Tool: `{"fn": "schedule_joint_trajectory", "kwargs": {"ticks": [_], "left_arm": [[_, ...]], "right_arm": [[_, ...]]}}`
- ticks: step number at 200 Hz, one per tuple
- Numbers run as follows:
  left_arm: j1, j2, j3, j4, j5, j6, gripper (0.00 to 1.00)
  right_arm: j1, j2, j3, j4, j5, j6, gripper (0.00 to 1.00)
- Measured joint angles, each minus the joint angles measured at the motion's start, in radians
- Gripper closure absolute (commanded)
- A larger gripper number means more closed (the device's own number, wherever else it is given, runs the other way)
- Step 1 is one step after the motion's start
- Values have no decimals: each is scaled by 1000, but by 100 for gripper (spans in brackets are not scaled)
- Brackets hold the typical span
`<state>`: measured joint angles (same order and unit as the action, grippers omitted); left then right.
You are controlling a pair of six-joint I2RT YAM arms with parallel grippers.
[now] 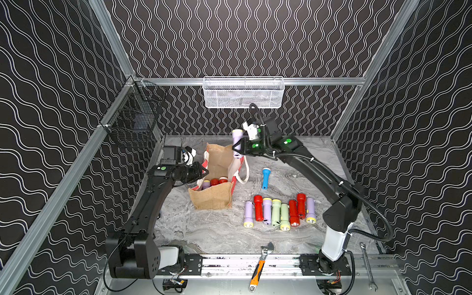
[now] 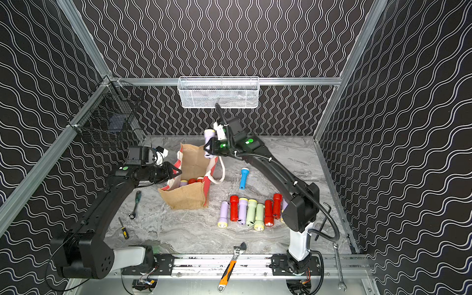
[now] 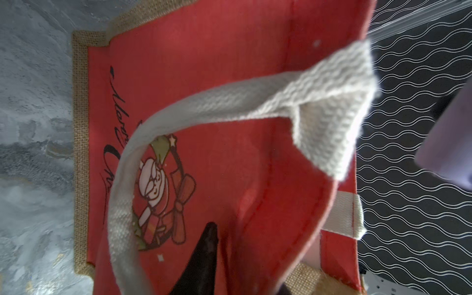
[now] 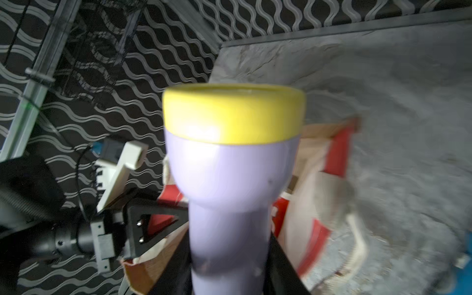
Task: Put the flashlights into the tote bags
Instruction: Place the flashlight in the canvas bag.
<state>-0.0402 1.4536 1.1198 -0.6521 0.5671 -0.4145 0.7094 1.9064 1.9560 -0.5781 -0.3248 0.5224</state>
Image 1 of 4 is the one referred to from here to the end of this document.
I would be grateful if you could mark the red flashlight front lower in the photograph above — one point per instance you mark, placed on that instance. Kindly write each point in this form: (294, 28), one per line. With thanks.
(293, 212)

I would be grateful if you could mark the red flashlight row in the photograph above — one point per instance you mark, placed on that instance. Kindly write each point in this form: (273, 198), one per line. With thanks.
(258, 208)
(214, 182)

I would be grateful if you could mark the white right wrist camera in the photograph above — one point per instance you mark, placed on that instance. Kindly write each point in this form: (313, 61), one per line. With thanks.
(252, 131)

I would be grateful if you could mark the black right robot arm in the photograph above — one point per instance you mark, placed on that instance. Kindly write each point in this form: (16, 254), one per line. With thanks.
(345, 198)

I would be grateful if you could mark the orange handled adjustable wrench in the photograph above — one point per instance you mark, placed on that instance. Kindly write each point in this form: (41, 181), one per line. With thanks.
(265, 252)

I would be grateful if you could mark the light green flashlight left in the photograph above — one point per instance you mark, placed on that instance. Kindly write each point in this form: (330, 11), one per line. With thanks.
(276, 209)

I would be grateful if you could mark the light green flashlight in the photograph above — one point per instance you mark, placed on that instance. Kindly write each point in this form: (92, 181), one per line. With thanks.
(285, 218)
(276, 209)

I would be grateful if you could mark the silver combination wrench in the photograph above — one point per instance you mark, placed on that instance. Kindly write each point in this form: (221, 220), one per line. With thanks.
(372, 285)

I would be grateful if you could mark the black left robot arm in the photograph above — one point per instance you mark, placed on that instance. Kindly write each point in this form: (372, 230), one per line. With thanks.
(131, 251)

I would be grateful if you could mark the white wire mesh basket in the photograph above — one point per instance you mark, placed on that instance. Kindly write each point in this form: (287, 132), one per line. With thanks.
(240, 92)

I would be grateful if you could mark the jute tote bag red trim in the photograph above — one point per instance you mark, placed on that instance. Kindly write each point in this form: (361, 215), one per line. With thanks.
(215, 191)

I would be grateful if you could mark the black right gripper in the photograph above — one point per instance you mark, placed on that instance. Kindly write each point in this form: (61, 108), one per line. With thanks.
(243, 146)

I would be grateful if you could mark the lavender flashlight yellow head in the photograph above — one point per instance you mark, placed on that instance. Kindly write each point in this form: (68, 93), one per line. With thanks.
(248, 221)

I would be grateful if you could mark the lavender flashlight back row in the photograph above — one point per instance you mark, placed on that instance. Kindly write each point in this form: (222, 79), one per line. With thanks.
(237, 135)

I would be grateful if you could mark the blue flashlight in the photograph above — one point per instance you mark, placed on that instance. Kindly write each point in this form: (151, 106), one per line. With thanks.
(266, 175)

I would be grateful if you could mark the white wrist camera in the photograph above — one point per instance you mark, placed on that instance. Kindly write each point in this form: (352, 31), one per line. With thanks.
(252, 131)
(188, 155)

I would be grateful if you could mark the red flashlight back row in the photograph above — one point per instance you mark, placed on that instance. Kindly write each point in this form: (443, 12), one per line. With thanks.
(214, 182)

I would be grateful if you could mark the red flashlight front row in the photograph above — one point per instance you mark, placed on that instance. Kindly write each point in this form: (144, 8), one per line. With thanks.
(258, 208)

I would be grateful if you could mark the light green flashlight right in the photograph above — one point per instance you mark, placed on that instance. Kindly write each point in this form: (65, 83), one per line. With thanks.
(285, 218)

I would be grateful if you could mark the black wire mesh basket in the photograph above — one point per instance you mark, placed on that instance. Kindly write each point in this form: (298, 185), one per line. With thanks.
(135, 124)

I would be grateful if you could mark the red flashlight front upper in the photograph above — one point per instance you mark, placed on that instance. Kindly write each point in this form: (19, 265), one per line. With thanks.
(301, 206)

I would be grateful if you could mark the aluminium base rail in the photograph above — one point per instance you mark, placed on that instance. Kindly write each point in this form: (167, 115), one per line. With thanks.
(281, 266)

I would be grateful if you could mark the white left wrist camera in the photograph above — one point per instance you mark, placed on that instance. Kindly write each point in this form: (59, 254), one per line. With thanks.
(188, 155)

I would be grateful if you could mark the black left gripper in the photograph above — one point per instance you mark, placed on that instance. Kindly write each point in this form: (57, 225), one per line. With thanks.
(195, 173)

